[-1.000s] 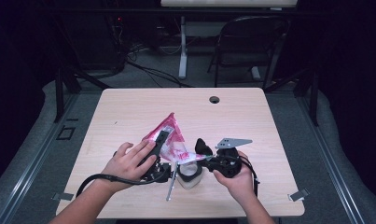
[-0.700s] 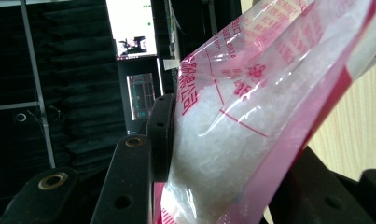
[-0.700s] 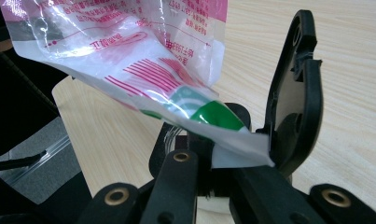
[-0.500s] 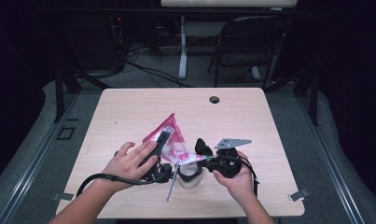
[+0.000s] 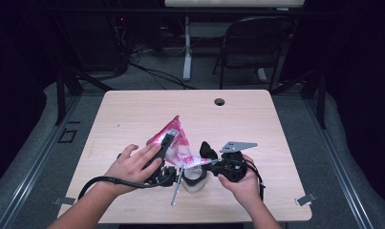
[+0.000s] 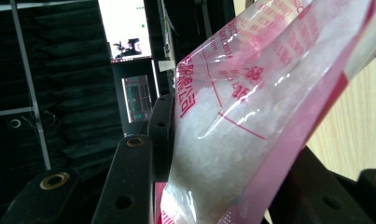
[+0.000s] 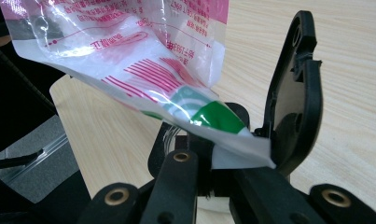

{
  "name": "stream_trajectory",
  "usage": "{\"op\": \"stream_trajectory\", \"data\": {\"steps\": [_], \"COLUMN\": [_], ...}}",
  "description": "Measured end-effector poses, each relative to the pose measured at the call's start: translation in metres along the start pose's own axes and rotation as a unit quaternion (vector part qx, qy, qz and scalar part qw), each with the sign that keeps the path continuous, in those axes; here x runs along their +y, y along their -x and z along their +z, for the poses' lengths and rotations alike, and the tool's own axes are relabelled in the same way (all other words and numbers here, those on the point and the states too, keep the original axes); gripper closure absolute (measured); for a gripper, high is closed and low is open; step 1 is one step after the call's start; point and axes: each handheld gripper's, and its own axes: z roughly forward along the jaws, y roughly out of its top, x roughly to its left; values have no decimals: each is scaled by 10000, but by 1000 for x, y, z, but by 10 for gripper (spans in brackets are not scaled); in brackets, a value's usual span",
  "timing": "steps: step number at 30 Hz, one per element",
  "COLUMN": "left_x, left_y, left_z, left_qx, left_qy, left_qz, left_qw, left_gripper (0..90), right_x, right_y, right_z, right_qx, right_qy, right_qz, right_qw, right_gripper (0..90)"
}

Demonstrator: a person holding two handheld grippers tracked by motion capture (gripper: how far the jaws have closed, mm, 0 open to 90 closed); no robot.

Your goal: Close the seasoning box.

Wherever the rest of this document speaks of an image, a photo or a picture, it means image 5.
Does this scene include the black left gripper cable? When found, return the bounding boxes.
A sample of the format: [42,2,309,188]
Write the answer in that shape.
[77,175,164,200]

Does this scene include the pink and white plastic bag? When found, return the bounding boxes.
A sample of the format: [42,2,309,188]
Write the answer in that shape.
[145,114,215,170]

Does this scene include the glass jar with black lid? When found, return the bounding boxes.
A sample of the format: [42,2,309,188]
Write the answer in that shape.
[181,140,220,196]

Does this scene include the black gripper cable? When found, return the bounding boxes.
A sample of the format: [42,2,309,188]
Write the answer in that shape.
[244,157,267,202]
[77,175,164,200]

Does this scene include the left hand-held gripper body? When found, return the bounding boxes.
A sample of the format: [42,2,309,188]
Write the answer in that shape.
[144,163,186,207]

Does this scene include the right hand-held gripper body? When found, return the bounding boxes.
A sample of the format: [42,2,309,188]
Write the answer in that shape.
[217,140,259,183]

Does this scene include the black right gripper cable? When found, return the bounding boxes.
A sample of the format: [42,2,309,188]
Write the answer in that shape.
[244,157,267,202]

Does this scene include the person's left hand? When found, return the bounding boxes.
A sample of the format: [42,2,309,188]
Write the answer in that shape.
[103,143,164,196]

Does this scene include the white desk leg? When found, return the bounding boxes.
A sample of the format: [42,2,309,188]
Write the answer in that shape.
[182,15,194,82]

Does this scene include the black floor cables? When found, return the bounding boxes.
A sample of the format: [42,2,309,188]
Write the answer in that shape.
[113,41,198,91]

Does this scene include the metal table clip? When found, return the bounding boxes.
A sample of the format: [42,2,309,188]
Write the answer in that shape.
[293,192,318,207]
[52,196,76,207]

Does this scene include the person's right hand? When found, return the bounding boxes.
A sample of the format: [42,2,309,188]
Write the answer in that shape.
[216,154,262,208]

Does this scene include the black folding chair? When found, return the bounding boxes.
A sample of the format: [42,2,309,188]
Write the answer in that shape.
[211,15,298,92]

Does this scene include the black metal stand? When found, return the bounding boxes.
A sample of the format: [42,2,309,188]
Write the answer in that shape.
[268,67,329,130]
[53,66,116,127]

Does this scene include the metal floor rail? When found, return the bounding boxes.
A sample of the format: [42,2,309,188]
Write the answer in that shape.
[302,94,376,229]
[0,94,83,229]

